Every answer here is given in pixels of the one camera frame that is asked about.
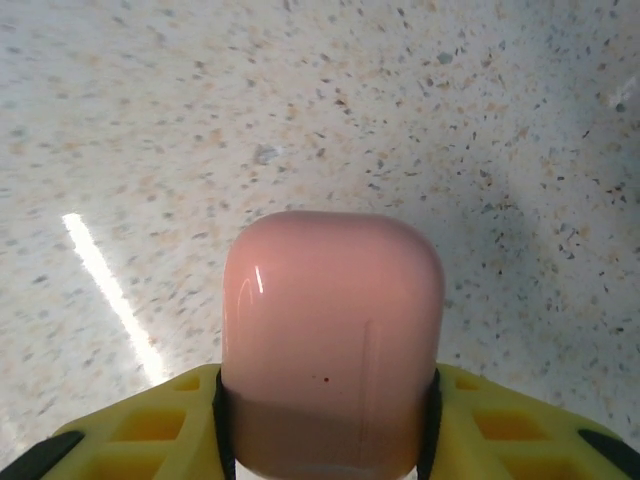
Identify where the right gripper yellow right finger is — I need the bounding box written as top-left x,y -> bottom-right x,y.
419,363 -> 640,480

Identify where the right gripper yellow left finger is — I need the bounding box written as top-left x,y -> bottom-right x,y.
29,363 -> 236,480

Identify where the pink earbuds charging case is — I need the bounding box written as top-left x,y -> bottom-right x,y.
221,209 -> 446,480

